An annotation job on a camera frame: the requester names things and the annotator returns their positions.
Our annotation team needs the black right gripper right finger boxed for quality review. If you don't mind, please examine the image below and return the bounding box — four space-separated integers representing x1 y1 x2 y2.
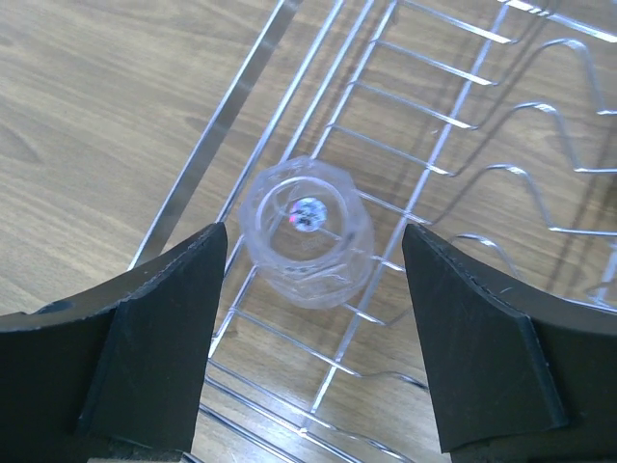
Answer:
402 225 616 462

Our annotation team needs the clear plastic cup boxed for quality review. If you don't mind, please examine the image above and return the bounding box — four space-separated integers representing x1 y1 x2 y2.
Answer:
238 156 375 309

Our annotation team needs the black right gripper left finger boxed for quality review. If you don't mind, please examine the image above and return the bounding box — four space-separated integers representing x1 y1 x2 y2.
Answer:
1 223 228 462

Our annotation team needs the wire dish rack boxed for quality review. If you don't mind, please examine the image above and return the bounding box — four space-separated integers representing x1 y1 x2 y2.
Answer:
133 1 616 462

